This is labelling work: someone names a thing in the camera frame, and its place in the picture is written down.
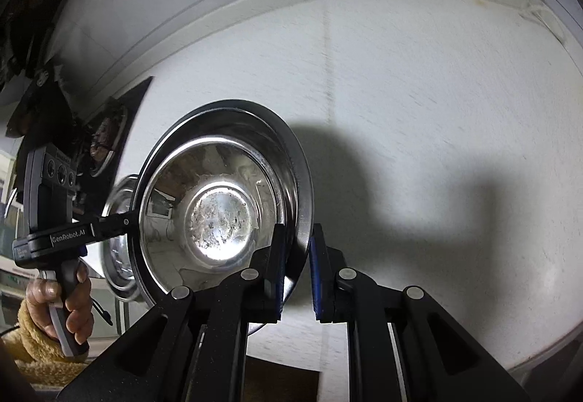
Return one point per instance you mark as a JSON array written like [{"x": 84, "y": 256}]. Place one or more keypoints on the person's left forearm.
[{"x": 32, "y": 352}]

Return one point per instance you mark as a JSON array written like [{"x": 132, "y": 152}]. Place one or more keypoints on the steel plate with label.
[{"x": 119, "y": 238}]

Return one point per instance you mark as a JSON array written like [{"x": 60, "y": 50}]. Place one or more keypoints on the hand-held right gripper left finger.
[{"x": 283, "y": 265}]

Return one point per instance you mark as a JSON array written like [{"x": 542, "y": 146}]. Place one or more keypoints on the large steel bowl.
[{"x": 218, "y": 211}]

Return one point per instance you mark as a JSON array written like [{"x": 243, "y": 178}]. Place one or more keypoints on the person's left hand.
[{"x": 77, "y": 306}]

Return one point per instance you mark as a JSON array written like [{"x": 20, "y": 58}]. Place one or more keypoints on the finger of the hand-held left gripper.
[{"x": 118, "y": 224}]

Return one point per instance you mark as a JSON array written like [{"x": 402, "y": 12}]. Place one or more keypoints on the brown board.
[{"x": 280, "y": 381}]

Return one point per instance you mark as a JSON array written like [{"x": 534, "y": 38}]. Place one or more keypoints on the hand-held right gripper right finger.
[{"x": 314, "y": 279}]

